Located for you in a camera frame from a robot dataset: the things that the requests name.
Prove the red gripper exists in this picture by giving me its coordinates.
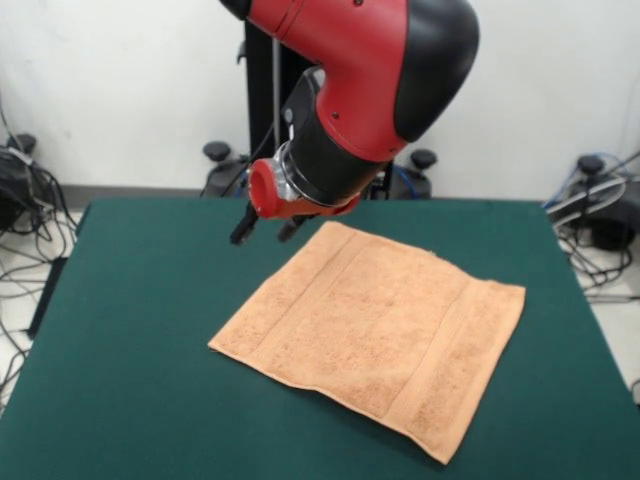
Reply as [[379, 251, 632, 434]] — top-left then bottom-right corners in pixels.
[[228, 158, 362, 247]]

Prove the tan terry towel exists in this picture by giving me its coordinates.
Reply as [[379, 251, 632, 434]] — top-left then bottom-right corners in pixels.
[[207, 220, 527, 466]]

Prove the dark green table cloth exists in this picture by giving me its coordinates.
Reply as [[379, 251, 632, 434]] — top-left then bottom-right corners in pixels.
[[0, 198, 640, 480]]

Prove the dark grey stand base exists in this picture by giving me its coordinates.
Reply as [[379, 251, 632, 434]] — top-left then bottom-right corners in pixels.
[[547, 154, 640, 251], [0, 147, 36, 231]]

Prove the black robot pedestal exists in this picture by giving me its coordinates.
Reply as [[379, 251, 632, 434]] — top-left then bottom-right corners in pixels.
[[199, 14, 439, 201]]

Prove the blue cable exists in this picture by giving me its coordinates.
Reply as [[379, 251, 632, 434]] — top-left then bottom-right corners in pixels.
[[542, 151, 640, 210], [392, 166, 426, 200]]

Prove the black cable tangle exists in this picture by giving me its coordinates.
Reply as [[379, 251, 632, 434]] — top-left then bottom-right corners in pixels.
[[0, 94, 79, 416], [544, 149, 640, 406]]

